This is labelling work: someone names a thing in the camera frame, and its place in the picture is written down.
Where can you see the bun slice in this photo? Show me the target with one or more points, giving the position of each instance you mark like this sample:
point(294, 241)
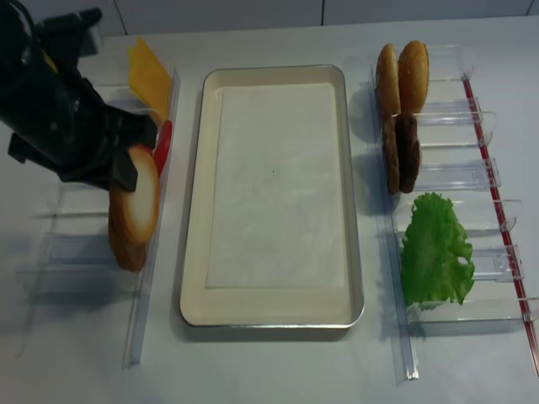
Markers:
point(139, 208)
point(129, 256)

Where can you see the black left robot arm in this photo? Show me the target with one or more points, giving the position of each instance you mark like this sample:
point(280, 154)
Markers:
point(38, 54)

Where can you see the front yellow cheese slice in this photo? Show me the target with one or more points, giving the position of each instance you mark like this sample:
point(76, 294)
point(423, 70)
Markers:
point(149, 80)

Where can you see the sesame bun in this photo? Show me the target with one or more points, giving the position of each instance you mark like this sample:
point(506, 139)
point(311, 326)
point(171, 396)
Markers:
point(387, 90)
point(413, 76)

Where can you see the right red tomato slice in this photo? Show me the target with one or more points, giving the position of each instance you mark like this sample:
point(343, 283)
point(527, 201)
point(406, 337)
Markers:
point(160, 154)

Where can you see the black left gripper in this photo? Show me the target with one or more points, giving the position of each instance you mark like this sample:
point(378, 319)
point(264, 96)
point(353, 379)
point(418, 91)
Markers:
point(68, 129)

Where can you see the green lettuce leaf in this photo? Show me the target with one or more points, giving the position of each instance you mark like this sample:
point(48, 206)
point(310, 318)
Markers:
point(436, 260)

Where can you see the white paper liner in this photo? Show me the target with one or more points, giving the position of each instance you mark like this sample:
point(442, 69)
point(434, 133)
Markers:
point(277, 213)

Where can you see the cream metal tray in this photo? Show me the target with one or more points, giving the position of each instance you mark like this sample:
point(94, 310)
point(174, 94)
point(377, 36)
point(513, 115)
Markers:
point(324, 307)

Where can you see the left brown meat patty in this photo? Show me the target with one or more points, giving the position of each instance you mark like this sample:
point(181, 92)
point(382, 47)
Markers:
point(390, 149)

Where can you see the left sesame top bun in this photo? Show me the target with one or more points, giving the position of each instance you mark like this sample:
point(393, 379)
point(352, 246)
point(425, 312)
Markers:
point(387, 90)

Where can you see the left clear acrylic rack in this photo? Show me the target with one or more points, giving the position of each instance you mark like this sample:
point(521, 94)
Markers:
point(63, 257)

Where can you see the right sesame top bun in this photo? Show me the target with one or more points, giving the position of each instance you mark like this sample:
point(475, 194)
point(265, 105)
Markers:
point(413, 76)

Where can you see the right clear acrylic rack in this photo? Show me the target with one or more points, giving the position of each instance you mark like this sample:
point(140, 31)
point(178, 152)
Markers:
point(454, 135)

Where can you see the right dark meat patty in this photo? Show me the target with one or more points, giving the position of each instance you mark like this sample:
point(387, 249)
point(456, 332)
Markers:
point(408, 151)

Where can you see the clear acrylic rack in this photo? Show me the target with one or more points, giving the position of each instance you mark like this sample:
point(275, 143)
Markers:
point(63, 257)
point(454, 135)

